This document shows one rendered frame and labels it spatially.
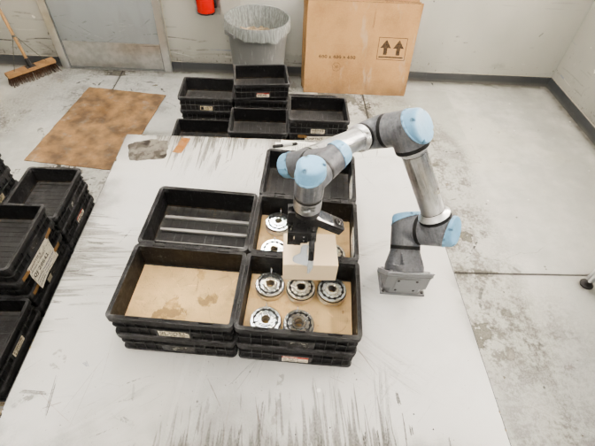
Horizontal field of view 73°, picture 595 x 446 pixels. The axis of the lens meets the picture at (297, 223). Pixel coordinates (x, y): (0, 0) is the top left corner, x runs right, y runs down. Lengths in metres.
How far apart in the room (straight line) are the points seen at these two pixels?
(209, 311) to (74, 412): 0.51
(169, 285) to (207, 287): 0.14
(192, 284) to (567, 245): 2.61
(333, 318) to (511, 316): 1.53
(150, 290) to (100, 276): 0.32
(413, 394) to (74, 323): 1.23
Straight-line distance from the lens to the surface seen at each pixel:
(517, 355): 2.63
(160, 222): 1.72
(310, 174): 0.94
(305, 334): 1.27
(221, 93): 3.36
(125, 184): 2.13
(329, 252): 1.20
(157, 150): 2.28
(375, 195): 2.04
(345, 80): 4.16
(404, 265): 1.58
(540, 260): 3.13
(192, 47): 4.40
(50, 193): 2.74
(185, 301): 1.48
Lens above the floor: 2.07
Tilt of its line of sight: 48 degrees down
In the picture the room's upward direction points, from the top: 4 degrees clockwise
